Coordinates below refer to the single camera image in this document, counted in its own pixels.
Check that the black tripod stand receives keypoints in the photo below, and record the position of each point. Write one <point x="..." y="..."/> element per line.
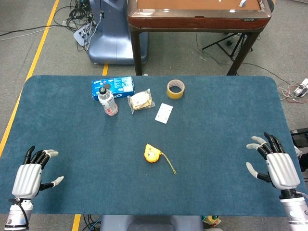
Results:
<point x="231" y="45"/>

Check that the bread in clear wrapper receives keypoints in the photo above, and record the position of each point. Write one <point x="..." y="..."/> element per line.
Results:
<point x="140" y="101"/>

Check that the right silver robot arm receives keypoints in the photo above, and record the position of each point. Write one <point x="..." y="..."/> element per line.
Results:
<point x="297" y="211"/>

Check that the yellow tape measure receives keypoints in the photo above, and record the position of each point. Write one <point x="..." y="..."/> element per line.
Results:
<point x="151" y="154"/>

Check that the yellow toy on floor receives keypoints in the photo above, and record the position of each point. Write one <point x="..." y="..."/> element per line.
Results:
<point x="211" y="220"/>

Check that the black equipment base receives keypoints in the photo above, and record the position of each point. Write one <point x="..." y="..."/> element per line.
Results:
<point x="299" y="137"/>

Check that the white switch plate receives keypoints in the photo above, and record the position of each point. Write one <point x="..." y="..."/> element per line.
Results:
<point x="164" y="113"/>

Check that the blue Oreo cookie box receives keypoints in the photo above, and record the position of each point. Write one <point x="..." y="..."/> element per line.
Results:
<point x="120" y="85"/>

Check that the blue felt table mat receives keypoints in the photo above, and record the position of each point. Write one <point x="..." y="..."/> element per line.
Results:
<point x="204" y="144"/>

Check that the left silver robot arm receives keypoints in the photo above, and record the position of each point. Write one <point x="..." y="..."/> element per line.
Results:
<point x="14" y="215"/>

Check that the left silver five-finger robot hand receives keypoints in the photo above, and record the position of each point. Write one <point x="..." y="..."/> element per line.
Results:
<point x="26" y="178"/>

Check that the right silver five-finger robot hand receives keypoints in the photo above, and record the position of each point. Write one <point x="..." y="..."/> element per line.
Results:
<point x="281" y="168"/>

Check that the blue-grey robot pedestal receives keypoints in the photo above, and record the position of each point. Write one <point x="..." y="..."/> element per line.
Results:
<point x="113" y="43"/>

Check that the white power strip with plugs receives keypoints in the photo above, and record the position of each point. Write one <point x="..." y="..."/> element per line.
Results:
<point x="80" y="36"/>

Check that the yellow packing tape roll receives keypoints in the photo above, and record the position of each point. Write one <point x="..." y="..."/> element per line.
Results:
<point x="175" y="92"/>

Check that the single white blue mahjong tile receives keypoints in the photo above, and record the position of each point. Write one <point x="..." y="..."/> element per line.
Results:
<point x="242" y="3"/>

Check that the brown mahjong table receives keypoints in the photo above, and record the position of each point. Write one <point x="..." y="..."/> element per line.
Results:
<point x="197" y="21"/>

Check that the clear plastic drink bottle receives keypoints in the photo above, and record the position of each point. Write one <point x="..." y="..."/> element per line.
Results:
<point x="108" y="102"/>

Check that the grey-blue own robot base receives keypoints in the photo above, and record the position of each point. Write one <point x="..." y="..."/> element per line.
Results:
<point x="149" y="223"/>

